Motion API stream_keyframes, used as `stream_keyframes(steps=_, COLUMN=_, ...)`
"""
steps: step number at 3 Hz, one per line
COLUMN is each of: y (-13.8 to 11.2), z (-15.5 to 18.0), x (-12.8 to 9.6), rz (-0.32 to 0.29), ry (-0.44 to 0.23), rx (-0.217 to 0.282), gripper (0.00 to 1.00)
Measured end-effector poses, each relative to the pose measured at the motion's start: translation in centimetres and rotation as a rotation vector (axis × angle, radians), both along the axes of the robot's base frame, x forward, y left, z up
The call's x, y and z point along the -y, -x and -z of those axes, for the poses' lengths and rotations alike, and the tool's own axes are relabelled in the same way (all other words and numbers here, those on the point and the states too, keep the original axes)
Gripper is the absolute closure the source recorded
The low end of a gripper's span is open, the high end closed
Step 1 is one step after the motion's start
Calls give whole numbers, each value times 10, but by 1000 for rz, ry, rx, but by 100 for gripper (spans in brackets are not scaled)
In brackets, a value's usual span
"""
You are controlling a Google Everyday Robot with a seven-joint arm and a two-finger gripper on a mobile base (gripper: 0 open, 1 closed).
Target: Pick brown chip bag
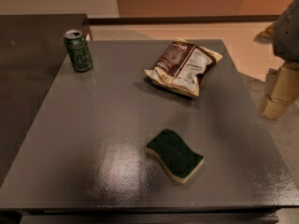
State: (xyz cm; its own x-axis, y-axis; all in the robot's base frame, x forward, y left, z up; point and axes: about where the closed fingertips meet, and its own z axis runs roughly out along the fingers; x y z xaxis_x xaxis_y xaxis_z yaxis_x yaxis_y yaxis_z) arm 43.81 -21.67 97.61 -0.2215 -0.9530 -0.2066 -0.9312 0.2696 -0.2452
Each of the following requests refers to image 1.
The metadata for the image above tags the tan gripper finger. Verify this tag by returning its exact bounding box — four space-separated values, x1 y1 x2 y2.
259 22 277 38
260 62 299 119

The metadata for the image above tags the green soda can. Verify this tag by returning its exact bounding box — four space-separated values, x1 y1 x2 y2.
64 29 93 72

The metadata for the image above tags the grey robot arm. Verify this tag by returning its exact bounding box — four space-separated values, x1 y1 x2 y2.
254 0 299 119

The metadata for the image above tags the brown chip bag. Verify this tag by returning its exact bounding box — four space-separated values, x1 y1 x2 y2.
144 39 222 98

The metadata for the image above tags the green and yellow sponge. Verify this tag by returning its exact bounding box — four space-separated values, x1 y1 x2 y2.
145 129 205 184

